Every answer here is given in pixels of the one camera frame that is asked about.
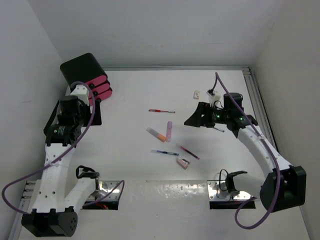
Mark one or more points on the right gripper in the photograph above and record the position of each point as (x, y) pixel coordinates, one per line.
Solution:
(196, 120)

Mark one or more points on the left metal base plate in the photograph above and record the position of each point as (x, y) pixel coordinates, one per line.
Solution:
(108, 191)

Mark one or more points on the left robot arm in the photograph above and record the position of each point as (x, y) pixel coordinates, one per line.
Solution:
(55, 213)

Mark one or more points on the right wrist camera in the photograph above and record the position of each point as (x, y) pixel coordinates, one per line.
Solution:
(213, 97)

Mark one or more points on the clear red ink pen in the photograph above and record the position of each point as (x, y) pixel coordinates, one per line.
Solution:
(188, 151)

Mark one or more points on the pink eraser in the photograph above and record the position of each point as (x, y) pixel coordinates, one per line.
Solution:
(184, 163)

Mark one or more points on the metal base plate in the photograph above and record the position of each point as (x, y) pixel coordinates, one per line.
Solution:
(108, 191)
(216, 194)

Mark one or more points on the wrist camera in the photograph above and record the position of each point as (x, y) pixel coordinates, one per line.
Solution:
(82, 93)
(213, 97)

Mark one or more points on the white eraser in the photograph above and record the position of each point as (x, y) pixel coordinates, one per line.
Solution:
(196, 95)

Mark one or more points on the black drawer cabinet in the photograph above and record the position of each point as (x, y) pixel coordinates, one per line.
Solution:
(82, 69)

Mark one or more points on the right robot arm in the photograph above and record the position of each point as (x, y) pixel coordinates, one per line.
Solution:
(284, 186)

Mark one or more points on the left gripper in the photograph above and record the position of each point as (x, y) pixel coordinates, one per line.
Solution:
(96, 120)

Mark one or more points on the purple highlighter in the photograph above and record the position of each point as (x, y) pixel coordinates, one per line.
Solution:
(169, 131)

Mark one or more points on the red gel pen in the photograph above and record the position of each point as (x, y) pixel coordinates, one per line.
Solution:
(162, 111)

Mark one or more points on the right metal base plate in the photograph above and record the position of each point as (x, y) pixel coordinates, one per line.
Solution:
(216, 194)

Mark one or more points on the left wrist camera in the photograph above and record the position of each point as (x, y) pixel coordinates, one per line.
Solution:
(82, 93)

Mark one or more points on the dark blue pen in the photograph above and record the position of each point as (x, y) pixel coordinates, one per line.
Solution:
(165, 152)

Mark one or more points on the blue capped pen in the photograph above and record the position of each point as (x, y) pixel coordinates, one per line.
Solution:
(219, 129)

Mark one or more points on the orange highlighter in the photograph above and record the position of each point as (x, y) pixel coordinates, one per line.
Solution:
(156, 134)

